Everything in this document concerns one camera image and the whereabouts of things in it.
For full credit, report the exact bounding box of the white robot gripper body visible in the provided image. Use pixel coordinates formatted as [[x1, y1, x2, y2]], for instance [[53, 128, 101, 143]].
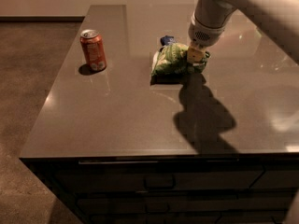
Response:
[[188, 0, 236, 47]]

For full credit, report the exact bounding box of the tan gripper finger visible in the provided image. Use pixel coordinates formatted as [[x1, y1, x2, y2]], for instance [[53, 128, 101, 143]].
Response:
[[187, 42, 206, 63]]

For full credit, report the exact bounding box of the green jalapeno chip bag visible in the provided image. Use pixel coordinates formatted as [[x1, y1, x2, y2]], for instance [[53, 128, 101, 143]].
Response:
[[151, 43, 210, 77]]

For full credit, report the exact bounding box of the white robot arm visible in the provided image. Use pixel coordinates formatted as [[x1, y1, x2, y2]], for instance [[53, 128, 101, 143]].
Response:
[[189, 0, 299, 62]]

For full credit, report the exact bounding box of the blue rxbar blueberry wrapper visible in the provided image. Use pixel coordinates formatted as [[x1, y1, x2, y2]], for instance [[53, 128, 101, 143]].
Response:
[[160, 35, 176, 46]]

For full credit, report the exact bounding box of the orange soda can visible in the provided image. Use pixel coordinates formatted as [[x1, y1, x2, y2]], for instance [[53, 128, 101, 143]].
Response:
[[80, 29, 107, 72]]

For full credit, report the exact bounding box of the dark cabinet with drawers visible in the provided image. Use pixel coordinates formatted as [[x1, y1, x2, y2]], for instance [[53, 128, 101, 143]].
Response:
[[22, 158, 299, 224]]

